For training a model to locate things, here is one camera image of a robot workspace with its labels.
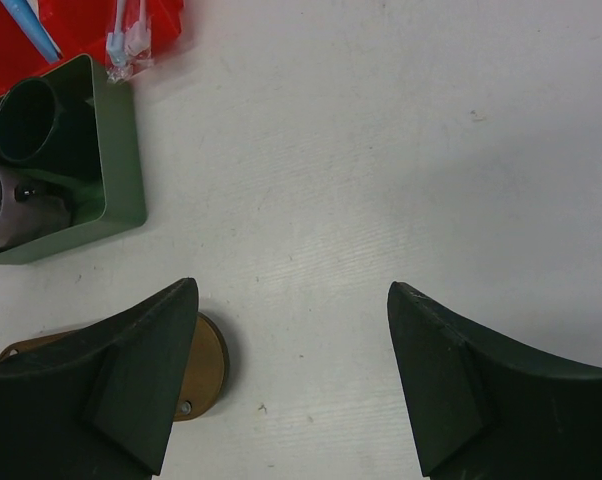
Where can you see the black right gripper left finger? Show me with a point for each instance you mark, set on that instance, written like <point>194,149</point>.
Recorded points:
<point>99,403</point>

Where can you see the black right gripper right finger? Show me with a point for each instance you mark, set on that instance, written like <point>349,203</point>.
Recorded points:
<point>484,406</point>

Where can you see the red plastic organizer bin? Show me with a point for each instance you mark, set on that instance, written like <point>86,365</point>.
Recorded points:
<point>77,27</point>

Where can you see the lilac enamel mug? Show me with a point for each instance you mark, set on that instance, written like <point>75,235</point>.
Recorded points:
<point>30,208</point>

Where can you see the wooden oval tray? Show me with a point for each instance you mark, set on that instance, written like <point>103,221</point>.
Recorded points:
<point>204,378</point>

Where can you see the dark green mug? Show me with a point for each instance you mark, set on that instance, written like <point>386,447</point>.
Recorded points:
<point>45,128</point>

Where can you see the blue toothpaste tube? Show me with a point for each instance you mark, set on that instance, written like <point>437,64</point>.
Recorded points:
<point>28,22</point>

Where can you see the green metal box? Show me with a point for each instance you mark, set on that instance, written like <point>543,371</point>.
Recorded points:
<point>106,189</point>

